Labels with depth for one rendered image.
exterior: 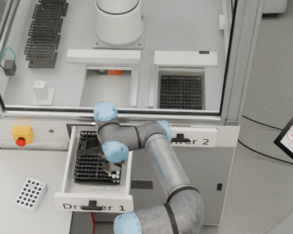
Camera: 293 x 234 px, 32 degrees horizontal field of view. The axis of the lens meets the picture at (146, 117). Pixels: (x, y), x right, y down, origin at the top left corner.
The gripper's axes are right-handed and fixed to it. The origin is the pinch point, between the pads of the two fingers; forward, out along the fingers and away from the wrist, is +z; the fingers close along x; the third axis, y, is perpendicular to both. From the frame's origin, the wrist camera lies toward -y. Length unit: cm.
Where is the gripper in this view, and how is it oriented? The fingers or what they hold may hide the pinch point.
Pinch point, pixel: (107, 168)
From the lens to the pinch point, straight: 193.2
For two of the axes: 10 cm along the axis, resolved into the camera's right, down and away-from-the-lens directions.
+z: 0.2, 6.2, 7.8
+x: 0.6, -7.8, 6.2
